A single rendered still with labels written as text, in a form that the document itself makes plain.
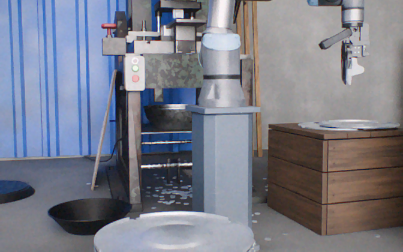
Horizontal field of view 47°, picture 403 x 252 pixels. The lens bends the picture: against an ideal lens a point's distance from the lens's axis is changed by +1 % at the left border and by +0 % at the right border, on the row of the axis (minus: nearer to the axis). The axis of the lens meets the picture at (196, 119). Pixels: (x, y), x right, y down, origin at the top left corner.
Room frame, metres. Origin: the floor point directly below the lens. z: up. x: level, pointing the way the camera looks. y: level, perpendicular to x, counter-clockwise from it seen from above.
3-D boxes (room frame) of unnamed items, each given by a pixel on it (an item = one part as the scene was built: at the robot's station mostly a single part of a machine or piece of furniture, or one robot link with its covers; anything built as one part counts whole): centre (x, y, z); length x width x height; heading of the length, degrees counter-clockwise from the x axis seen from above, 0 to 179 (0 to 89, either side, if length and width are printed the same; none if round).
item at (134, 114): (2.30, 0.38, 0.45); 0.92 x 0.12 x 0.90; 13
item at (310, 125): (1.79, -0.54, 0.35); 0.29 x 0.29 x 0.01
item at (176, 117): (2.22, 0.08, 0.36); 0.34 x 0.34 x 0.10
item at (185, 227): (0.84, 0.04, 0.25); 0.29 x 0.29 x 0.01
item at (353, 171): (1.80, -0.54, 0.18); 0.40 x 0.38 x 0.35; 19
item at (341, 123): (1.78, -0.62, 0.36); 0.29 x 0.29 x 0.01
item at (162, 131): (2.23, 0.09, 0.31); 0.43 x 0.42 x 0.01; 103
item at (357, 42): (1.64, -0.55, 0.66); 0.09 x 0.08 x 0.12; 85
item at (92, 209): (1.66, 0.39, 0.04); 0.30 x 0.30 x 0.07
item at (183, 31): (2.05, 0.04, 0.72); 0.25 x 0.14 x 0.14; 13
